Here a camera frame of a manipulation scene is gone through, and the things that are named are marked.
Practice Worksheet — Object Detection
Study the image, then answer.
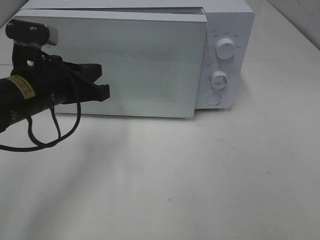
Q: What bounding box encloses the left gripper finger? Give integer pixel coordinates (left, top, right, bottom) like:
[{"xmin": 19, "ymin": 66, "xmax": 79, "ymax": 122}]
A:
[
  {"xmin": 79, "ymin": 84, "xmax": 110, "ymax": 102},
  {"xmin": 73, "ymin": 63, "xmax": 102, "ymax": 83}
]

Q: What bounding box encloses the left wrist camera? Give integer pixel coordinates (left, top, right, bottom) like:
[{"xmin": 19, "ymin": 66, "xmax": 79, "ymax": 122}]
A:
[{"xmin": 5, "ymin": 19, "xmax": 59, "ymax": 46}]

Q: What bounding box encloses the round white door button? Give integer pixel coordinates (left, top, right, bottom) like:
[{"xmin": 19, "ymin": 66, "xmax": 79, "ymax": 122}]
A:
[{"xmin": 205, "ymin": 93, "xmax": 222, "ymax": 106}]

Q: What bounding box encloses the white microwave oven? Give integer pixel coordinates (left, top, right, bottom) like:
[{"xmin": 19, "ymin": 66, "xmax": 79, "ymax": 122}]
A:
[{"xmin": 16, "ymin": 0, "xmax": 255, "ymax": 111}]

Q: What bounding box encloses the black left camera cable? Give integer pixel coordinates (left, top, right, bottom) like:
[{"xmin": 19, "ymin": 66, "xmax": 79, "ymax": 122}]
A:
[{"xmin": 0, "ymin": 51, "xmax": 81, "ymax": 152}]

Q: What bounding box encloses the white microwave door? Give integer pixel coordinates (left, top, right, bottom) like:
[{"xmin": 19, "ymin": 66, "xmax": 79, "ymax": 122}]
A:
[{"xmin": 16, "ymin": 9, "xmax": 207, "ymax": 118}]

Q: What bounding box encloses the white microwave knob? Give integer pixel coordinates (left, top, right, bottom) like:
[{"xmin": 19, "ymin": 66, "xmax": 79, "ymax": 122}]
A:
[
  {"xmin": 209, "ymin": 70, "xmax": 229, "ymax": 89},
  {"xmin": 214, "ymin": 37, "xmax": 236, "ymax": 60}
]

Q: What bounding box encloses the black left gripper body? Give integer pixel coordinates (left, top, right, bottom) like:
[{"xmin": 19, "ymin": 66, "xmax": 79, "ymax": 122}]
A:
[{"xmin": 9, "ymin": 43, "xmax": 83, "ymax": 110}]

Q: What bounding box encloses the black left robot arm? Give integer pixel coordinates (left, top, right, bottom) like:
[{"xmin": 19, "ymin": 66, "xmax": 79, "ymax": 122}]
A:
[{"xmin": 0, "ymin": 44, "xmax": 110, "ymax": 132}]

